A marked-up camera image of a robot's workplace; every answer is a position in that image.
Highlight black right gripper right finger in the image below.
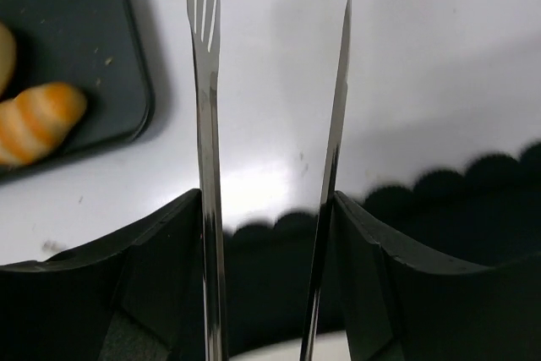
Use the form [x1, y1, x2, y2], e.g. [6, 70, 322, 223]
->
[333, 192, 540, 360]

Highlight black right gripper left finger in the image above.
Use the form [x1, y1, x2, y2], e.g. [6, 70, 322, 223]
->
[1, 189, 200, 360]

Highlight steel serving tongs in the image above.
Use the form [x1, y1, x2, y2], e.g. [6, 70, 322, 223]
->
[186, 0, 352, 360]

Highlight striped orange bread loaf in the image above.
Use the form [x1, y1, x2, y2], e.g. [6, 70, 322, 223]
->
[1, 82, 88, 167]

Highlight white square plate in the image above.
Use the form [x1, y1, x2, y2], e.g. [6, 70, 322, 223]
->
[230, 331, 351, 361]

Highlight black scalloped placemat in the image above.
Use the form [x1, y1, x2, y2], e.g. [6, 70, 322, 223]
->
[225, 142, 540, 356]

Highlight black baking tray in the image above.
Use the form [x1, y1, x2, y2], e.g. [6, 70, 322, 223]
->
[1, 0, 155, 183]

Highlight pale glazed donut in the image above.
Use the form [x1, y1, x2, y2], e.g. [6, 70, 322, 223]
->
[0, 23, 17, 94]

